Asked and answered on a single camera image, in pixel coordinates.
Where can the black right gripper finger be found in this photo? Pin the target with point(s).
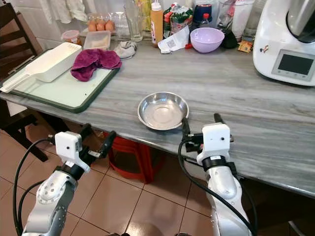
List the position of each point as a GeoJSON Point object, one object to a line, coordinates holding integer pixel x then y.
{"type": "Point", "coordinates": [218, 118]}
{"type": "Point", "coordinates": [185, 128]}

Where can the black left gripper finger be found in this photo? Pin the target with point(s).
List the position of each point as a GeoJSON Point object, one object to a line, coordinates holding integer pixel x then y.
{"type": "Point", "coordinates": [109, 142]}
{"type": "Point", "coordinates": [86, 131]}

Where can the lilac plastic bowl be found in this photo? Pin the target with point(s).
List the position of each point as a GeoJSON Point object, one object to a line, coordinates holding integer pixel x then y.
{"type": "Point", "coordinates": [206, 40]}

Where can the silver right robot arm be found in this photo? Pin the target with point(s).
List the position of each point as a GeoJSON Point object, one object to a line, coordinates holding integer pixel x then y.
{"type": "Point", "coordinates": [226, 196]}

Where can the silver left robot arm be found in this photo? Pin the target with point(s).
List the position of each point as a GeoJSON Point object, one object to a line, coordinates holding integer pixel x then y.
{"type": "Point", "coordinates": [49, 201]}

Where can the red plastic stool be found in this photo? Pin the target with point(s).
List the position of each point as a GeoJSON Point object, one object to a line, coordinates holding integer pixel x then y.
{"type": "Point", "coordinates": [128, 162]}

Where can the shallow stainless steel bowl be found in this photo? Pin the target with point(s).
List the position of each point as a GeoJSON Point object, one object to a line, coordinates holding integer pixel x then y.
{"type": "Point", "coordinates": [162, 111]}

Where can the green rimmed cutting board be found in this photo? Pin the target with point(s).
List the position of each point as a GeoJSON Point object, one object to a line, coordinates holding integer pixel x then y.
{"type": "Point", "coordinates": [64, 91]}

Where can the purple towel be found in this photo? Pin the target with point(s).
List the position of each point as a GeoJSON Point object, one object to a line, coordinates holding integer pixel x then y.
{"type": "Point", "coordinates": [93, 61]}

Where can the small yellow sachet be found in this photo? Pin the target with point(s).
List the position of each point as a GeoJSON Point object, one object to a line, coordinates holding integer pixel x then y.
{"type": "Point", "coordinates": [245, 46]}

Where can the small red item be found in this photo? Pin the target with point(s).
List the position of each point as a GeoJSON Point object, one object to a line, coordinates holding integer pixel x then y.
{"type": "Point", "coordinates": [188, 46]}

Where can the small black object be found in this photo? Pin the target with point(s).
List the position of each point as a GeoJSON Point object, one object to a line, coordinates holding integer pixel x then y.
{"type": "Point", "coordinates": [229, 39]}

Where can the white plastic bag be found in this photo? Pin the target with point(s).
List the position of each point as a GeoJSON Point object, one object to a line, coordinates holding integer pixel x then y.
{"type": "Point", "coordinates": [174, 42]}

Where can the crumpled grey cloth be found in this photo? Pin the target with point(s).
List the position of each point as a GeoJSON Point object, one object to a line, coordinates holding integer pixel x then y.
{"type": "Point", "coordinates": [125, 50]}

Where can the clear square plastic container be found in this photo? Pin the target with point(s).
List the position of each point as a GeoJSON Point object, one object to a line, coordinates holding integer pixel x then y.
{"type": "Point", "coordinates": [97, 41]}

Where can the small pink lidded tub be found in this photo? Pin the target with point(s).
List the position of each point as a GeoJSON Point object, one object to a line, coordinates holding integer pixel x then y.
{"type": "Point", "coordinates": [71, 37]}

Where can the small bottle with red cap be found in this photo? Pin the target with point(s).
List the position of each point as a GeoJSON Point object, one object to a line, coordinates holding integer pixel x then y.
{"type": "Point", "coordinates": [204, 20]}

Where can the white kitchen machine with display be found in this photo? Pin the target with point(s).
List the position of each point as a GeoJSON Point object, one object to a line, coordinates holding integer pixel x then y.
{"type": "Point", "coordinates": [275, 34]}

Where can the clear plastic jug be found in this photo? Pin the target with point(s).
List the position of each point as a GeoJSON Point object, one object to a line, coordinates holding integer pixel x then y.
{"type": "Point", "coordinates": [241, 17]}

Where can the orange bottle with white cap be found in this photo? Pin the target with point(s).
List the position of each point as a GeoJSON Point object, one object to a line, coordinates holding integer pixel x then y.
{"type": "Point", "coordinates": [156, 27]}

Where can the brown egg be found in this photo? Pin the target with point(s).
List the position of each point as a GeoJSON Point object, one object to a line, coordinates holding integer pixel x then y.
{"type": "Point", "coordinates": [92, 25]}
{"type": "Point", "coordinates": [110, 26]}
{"type": "Point", "coordinates": [101, 25]}

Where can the green and red snack packet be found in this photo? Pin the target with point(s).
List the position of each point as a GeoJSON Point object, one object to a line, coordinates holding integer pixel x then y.
{"type": "Point", "coordinates": [179, 15]}

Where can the dark blue jar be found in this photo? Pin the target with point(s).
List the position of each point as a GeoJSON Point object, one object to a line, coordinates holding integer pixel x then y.
{"type": "Point", "coordinates": [203, 7]}

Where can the clear egg carton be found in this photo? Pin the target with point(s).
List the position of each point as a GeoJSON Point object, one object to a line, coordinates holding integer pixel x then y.
{"type": "Point", "coordinates": [120, 22]}

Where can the tall clear drinking glass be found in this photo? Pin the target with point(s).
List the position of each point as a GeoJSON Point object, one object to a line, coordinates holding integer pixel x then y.
{"type": "Point", "coordinates": [133, 22]}

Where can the hanging white towel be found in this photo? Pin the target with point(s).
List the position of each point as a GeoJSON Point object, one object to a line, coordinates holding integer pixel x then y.
{"type": "Point", "coordinates": [64, 10]}

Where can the dark wooden chair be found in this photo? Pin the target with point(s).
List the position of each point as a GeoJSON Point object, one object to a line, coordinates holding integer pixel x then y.
{"type": "Point", "coordinates": [10, 24]}

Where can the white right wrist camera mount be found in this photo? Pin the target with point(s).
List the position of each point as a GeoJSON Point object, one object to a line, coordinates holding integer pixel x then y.
{"type": "Point", "coordinates": [215, 142]}

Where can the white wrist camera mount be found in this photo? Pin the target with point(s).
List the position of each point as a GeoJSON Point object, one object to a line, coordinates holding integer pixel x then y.
{"type": "Point", "coordinates": [68, 147]}
{"type": "Point", "coordinates": [215, 142]}

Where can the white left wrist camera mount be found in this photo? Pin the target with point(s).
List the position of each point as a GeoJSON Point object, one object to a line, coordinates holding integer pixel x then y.
{"type": "Point", "coordinates": [68, 147]}

